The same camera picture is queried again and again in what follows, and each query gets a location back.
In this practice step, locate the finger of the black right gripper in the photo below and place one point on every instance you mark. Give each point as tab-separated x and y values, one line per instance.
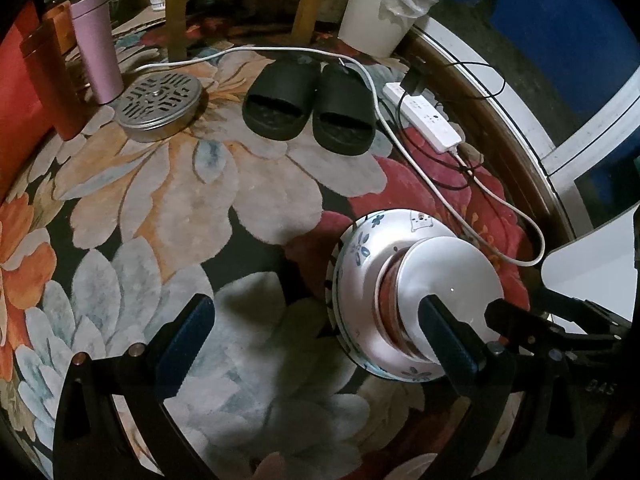
525	333

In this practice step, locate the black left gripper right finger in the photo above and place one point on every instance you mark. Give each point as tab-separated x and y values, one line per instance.
485	378

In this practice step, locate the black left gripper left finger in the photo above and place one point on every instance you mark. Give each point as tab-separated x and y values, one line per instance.
90	441

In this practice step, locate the white bowl brown outside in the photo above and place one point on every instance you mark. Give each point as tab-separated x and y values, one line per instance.
457	273
386	294

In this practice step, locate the large white bear plate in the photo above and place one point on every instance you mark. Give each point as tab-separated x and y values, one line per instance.
364	247

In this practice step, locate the white plate black stripes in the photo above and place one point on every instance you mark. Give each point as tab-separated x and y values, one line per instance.
328	296

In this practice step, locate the white furniture piece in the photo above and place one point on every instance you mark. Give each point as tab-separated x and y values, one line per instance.
598	266

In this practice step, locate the white power strip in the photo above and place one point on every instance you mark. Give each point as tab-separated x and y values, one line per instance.
429	122

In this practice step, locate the black slipper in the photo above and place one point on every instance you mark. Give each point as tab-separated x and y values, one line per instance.
344	118
279	102

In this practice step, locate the red bag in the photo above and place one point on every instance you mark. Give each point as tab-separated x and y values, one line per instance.
23	121

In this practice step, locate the floral round rug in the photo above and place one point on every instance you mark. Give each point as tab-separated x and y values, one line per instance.
104	239

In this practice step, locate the round metal perforated tin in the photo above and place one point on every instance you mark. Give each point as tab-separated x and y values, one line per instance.
158	106

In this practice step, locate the white trash bin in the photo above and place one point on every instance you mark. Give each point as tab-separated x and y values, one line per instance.
376	27

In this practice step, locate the red tumbler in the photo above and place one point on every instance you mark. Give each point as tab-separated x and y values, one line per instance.
54	88

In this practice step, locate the pink tumbler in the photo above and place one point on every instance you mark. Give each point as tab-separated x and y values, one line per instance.
92	27

